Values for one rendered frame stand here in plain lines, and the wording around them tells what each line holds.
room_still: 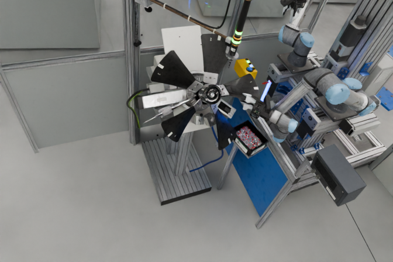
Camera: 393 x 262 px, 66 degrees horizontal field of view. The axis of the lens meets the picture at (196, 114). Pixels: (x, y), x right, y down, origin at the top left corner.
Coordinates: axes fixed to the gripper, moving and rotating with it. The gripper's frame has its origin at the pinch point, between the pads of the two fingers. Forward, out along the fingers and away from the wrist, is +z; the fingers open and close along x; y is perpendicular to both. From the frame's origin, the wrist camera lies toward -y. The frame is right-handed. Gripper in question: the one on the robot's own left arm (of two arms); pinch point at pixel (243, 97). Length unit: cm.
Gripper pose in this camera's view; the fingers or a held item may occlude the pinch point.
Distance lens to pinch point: 189.5
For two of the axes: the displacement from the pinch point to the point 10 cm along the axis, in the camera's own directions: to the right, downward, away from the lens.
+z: -8.4, -4.7, 2.6
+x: -0.8, 5.8, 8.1
